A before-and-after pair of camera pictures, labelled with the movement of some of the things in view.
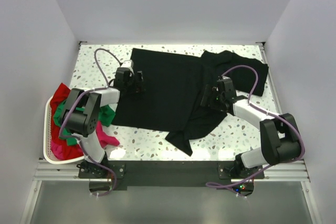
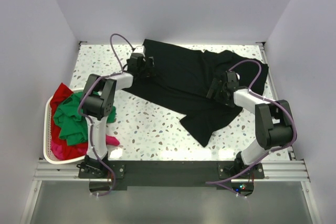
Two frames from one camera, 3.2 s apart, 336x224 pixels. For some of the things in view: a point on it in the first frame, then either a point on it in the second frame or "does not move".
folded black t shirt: (214, 65) does not move
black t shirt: (172, 100) → (181, 80)
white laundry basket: (47, 139) does not move
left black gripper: (138, 87) → (150, 70)
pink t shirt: (58, 151) does not move
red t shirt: (72, 151) does not move
